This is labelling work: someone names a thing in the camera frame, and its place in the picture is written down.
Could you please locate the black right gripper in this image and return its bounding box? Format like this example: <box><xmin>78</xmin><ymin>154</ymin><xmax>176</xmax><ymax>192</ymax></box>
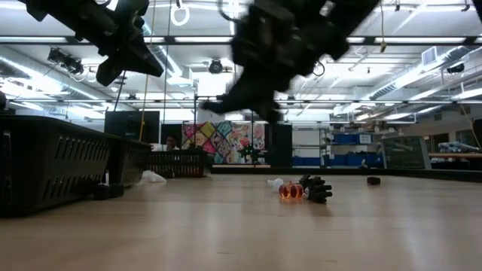
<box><xmin>201</xmin><ymin>11</ymin><xmax>325</xmax><ymax>123</ymax></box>

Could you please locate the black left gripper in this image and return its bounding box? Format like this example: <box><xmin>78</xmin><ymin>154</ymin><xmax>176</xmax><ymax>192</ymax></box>
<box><xmin>96</xmin><ymin>14</ymin><xmax>165</xmax><ymax>87</ymax></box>

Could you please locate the colourful mural panel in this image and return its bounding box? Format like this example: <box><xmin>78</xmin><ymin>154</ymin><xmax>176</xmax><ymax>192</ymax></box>
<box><xmin>182</xmin><ymin>120</ymin><xmax>267</xmax><ymax>166</ymax></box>

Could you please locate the black partition panel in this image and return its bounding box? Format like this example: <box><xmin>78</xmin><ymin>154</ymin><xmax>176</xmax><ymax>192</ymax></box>
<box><xmin>160</xmin><ymin>123</ymin><xmax>184</xmax><ymax>151</ymax></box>

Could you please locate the blue storage bin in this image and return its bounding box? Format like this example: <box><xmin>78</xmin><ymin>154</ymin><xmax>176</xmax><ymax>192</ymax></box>
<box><xmin>331</xmin><ymin>153</ymin><xmax>384</xmax><ymax>168</ymax></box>
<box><xmin>292</xmin><ymin>156</ymin><xmax>323</xmax><ymax>167</ymax></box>
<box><xmin>333</xmin><ymin>133</ymin><xmax>374</xmax><ymax>145</ymax></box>

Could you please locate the person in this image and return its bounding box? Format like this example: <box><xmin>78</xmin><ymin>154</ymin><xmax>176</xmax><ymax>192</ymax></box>
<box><xmin>152</xmin><ymin>134</ymin><xmax>181</xmax><ymax>152</ymax></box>

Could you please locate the orange translucent plastic pumpkin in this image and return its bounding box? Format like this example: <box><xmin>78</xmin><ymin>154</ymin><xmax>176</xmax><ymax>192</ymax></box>
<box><xmin>278</xmin><ymin>181</ymin><xmax>304</xmax><ymax>200</ymax></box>

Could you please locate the black slotted plastic basket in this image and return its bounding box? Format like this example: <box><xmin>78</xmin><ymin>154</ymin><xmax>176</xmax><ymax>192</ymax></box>
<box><xmin>0</xmin><ymin>114</ymin><xmax>112</xmax><ymax>218</ymax></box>
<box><xmin>145</xmin><ymin>149</ymin><xmax>207</xmax><ymax>178</ymax></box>
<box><xmin>107</xmin><ymin>138</ymin><xmax>153</xmax><ymax>188</ymax></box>

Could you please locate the yellow hanging power plug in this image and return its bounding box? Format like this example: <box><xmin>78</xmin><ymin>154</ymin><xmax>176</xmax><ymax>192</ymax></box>
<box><xmin>379</xmin><ymin>0</ymin><xmax>388</xmax><ymax>53</ymax></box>

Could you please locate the white ceiling air vent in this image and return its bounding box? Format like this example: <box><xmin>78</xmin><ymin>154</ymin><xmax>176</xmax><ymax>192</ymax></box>
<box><xmin>420</xmin><ymin>45</ymin><xmax>439</xmax><ymax>67</ymax></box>

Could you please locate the wooden workbench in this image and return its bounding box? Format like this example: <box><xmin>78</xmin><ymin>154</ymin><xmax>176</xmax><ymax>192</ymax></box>
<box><xmin>429</xmin><ymin>151</ymin><xmax>482</xmax><ymax>170</ymax></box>

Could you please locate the grey rolled bundle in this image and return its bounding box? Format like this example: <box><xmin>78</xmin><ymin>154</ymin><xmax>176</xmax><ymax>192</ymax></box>
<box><xmin>438</xmin><ymin>141</ymin><xmax>481</xmax><ymax>154</ymax></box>

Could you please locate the yellow hanging rope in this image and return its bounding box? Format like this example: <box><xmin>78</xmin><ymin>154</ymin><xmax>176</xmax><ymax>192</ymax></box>
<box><xmin>137</xmin><ymin>0</ymin><xmax>157</xmax><ymax>144</ymax></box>

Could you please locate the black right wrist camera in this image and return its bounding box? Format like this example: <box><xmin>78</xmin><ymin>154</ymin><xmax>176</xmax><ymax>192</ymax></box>
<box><xmin>231</xmin><ymin>20</ymin><xmax>267</xmax><ymax>68</ymax></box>

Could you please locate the black ceiling camera mount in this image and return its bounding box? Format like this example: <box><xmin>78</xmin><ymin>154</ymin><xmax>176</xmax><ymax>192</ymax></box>
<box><xmin>47</xmin><ymin>47</ymin><xmax>84</xmax><ymax>76</ymax></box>

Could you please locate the black metal gantry frame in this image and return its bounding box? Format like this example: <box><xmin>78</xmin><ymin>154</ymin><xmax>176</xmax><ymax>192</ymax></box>
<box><xmin>193</xmin><ymin>93</ymin><xmax>256</xmax><ymax>166</ymax></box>

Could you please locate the white hanging ring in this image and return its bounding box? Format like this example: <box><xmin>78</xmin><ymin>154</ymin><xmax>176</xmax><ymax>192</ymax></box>
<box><xmin>169</xmin><ymin>2</ymin><xmax>191</xmax><ymax>27</ymax></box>

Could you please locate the grey glass-front enclosure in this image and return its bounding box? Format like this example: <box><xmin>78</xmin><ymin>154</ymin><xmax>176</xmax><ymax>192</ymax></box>
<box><xmin>378</xmin><ymin>135</ymin><xmax>433</xmax><ymax>170</ymax></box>

